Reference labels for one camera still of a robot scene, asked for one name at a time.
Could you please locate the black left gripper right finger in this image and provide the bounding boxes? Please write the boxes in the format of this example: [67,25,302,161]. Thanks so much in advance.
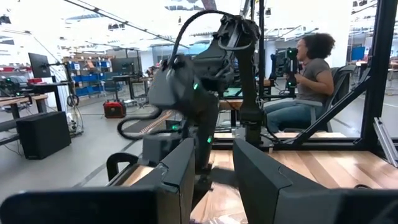
[232,138,398,224]

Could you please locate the red tool bag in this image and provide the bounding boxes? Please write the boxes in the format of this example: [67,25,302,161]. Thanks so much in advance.
[103,99,127,119]

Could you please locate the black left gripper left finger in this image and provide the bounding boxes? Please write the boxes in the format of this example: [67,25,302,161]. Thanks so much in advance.
[0,138,196,224]

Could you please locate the black monitor on arm mount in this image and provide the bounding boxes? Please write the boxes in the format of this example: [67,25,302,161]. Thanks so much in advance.
[27,52,71,82]

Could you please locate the black frame clamp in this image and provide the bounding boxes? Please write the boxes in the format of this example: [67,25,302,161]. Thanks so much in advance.
[106,152,140,182]

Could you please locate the black metal table frame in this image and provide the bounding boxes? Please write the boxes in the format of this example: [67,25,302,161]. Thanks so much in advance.
[213,0,398,170]

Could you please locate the silver aluminium bracket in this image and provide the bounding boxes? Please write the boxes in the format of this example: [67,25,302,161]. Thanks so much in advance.
[372,116,398,169]

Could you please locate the seated person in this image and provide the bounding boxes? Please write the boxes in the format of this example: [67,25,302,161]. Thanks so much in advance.
[263,32,336,133]

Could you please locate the grey office chair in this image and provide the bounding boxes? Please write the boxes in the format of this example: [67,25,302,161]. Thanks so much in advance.
[281,64,359,133]

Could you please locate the black box cabinet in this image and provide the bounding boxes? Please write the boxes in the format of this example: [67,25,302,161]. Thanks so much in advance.
[15,111,72,161]

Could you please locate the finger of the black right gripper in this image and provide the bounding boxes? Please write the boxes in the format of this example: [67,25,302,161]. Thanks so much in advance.
[194,169,216,203]

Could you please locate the wooden workbench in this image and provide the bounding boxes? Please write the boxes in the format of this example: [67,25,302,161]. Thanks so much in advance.
[0,93,50,121]

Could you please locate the shelf with blue bins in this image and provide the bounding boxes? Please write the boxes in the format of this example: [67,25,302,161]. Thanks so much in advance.
[63,57,113,98]

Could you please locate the black device with green light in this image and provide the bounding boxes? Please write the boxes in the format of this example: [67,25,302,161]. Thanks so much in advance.
[269,47,301,98]

